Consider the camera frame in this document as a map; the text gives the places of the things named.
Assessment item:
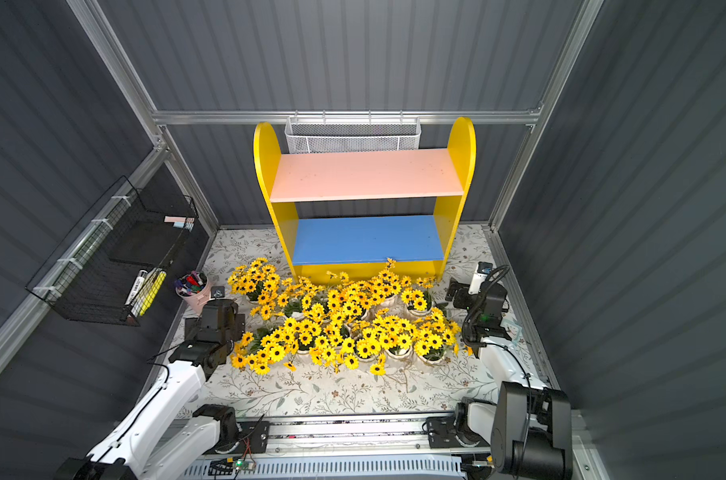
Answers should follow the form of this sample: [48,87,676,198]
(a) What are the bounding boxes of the yellow wooden shelf unit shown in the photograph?
[253,117,477,283]

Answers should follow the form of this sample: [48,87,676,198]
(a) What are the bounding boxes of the yellow marker in basket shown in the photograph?
[132,269,166,317]

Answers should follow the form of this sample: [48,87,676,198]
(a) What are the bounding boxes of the white mesh desk organizer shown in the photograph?
[284,118,422,154]

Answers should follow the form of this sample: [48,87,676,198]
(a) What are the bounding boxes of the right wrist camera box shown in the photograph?
[468,261,494,295]

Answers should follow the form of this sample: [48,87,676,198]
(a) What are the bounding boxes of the white marker in basket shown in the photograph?
[125,270,148,305]

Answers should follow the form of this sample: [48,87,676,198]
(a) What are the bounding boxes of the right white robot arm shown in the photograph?
[446,279,574,479]

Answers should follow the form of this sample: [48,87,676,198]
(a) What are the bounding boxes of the pink metal pen bucket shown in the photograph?
[173,270,212,316]

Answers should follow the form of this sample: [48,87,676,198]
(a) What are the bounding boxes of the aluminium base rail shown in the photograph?
[176,411,506,479]

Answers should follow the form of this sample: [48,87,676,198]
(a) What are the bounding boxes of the small teal alarm clock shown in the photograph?
[505,321,523,344]

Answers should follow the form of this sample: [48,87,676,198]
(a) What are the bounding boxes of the black wire wall basket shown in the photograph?
[26,177,198,327]

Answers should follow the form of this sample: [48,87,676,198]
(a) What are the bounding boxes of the shelf sunflower pot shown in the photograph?
[374,315,413,360]
[280,318,323,372]
[343,326,386,376]
[230,326,299,375]
[326,272,374,320]
[368,258,413,307]
[227,257,281,305]
[319,285,368,325]
[411,307,474,365]
[309,324,360,373]

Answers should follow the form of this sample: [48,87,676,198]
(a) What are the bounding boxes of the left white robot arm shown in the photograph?
[54,299,245,479]

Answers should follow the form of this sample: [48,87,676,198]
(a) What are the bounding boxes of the sunflower pot taken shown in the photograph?
[251,277,322,321]
[400,276,435,319]

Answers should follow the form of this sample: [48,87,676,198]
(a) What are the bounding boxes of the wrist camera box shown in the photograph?
[468,261,494,295]
[210,286,225,299]

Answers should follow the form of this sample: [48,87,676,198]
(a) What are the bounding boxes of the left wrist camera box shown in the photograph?
[210,286,225,299]

